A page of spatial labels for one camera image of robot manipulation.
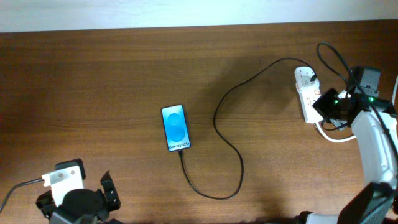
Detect blue Galaxy smartphone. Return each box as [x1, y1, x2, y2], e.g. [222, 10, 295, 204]
[161, 105, 191, 152]

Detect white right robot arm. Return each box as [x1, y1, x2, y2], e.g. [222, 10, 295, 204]
[294, 67, 397, 223]

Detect white power strip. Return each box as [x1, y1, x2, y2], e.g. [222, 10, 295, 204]
[294, 67, 323, 124]

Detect black USB charging cable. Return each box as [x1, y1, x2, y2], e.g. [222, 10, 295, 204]
[177, 57, 318, 200]

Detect white charger plug adapter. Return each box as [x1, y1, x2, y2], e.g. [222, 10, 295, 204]
[295, 77, 320, 94]

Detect white power strip cord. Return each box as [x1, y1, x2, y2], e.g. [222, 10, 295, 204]
[313, 74, 398, 143]

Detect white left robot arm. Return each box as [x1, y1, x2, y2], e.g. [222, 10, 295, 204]
[36, 172, 123, 224]

